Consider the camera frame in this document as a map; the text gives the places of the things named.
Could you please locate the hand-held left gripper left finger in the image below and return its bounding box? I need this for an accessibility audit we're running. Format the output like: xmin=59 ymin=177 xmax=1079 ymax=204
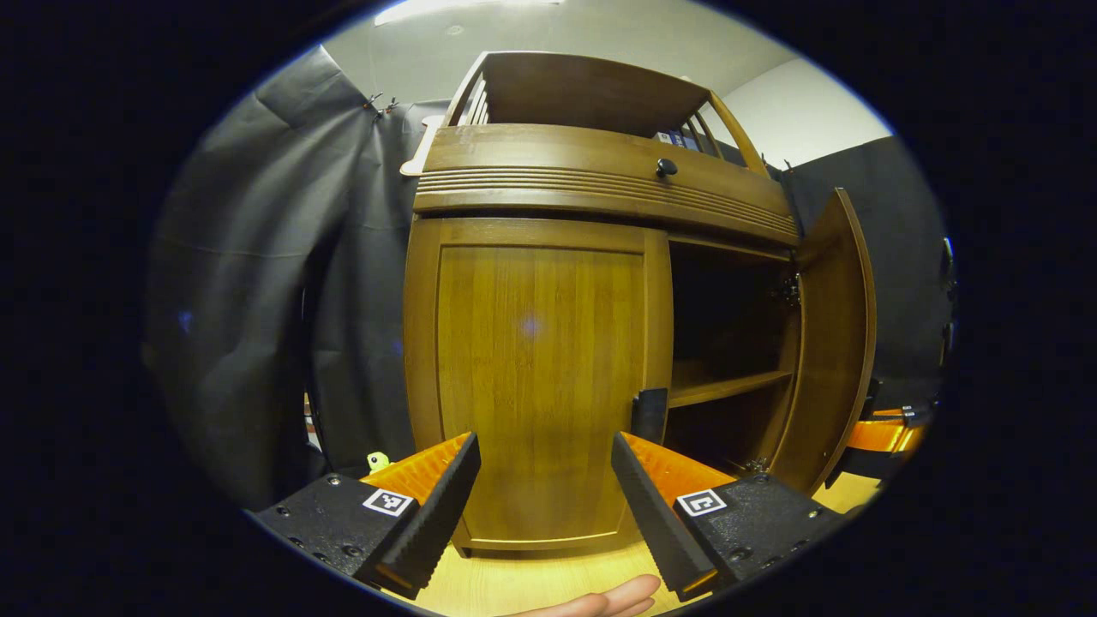
xmin=249 ymin=431 xmax=483 ymax=601

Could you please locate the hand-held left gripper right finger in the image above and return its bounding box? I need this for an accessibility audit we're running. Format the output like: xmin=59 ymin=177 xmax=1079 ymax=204
xmin=610 ymin=431 xmax=845 ymax=602

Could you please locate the black door handle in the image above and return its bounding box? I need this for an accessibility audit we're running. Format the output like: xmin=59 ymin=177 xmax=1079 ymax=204
xmin=632 ymin=387 xmax=669 ymax=446

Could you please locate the wooden cabinet door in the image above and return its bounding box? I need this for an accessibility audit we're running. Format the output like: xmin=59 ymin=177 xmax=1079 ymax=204
xmin=403 ymin=214 xmax=675 ymax=554
xmin=767 ymin=187 xmax=878 ymax=498

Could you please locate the wooden double-door shoe cabinet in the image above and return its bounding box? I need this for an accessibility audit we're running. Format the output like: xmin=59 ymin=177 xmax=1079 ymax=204
xmin=401 ymin=50 xmax=879 ymax=558

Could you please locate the wooden inner cabinet shelf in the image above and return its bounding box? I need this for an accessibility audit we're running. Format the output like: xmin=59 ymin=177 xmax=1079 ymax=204
xmin=668 ymin=360 xmax=794 ymax=409

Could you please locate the wooden cabinet drawer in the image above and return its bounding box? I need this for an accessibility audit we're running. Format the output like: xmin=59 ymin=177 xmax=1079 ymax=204
xmin=413 ymin=123 xmax=800 ymax=249

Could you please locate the black backdrop cloth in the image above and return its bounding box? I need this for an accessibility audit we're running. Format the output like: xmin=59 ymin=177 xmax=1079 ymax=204
xmin=146 ymin=47 xmax=956 ymax=515

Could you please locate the ceiling light panel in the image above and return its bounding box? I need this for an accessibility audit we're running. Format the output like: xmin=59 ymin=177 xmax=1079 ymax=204
xmin=373 ymin=0 xmax=566 ymax=27

